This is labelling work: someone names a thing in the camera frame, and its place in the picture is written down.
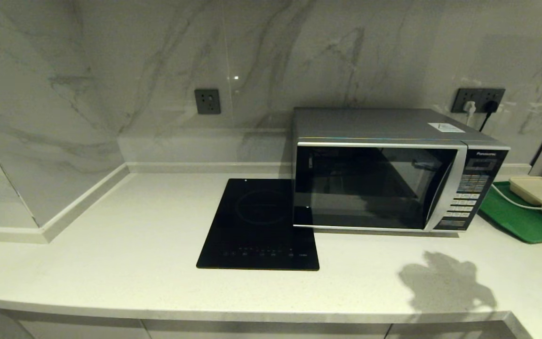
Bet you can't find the black glass microwave door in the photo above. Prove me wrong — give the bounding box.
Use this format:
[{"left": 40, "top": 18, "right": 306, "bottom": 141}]
[{"left": 294, "top": 141, "right": 468, "bottom": 231}]

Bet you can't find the silver Panasonic microwave oven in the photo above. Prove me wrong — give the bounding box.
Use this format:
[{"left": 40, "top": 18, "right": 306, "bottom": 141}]
[{"left": 293, "top": 107, "right": 510, "bottom": 232}]

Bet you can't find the white paper sheet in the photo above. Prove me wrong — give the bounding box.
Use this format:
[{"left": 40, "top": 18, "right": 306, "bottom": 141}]
[{"left": 428, "top": 122, "right": 465, "bottom": 133}]

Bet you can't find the black induction cooktop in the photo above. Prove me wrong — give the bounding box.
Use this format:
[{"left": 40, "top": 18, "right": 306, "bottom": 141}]
[{"left": 196, "top": 178, "right": 320, "bottom": 271}]

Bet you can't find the grey cabinet door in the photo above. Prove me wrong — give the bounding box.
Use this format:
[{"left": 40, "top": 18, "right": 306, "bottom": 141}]
[{"left": 384, "top": 321, "right": 521, "bottom": 339}]

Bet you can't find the green plastic tray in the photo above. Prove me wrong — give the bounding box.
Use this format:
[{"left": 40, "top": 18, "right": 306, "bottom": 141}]
[{"left": 478, "top": 182, "right": 542, "bottom": 244}]

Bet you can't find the beige lidded container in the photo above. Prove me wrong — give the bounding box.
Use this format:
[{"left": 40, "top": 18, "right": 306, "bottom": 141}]
[{"left": 509, "top": 177, "right": 542, "bottom": 224}]

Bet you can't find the grey single wall socket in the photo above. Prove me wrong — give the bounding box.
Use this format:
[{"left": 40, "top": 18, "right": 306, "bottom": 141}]
[{"left": 194, "top": 89, "right": 221, "bottom": 115}]

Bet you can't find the grey double wall socket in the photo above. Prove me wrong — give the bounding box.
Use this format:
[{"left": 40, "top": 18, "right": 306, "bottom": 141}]
[{"left": 452, "top": 88, "right": 506, "bottom": 113}]

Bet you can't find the white power cord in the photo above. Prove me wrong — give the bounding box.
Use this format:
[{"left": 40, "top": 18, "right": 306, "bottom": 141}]
[{"left": 490, "top": 184, "right": 542, "bottom": 234}]

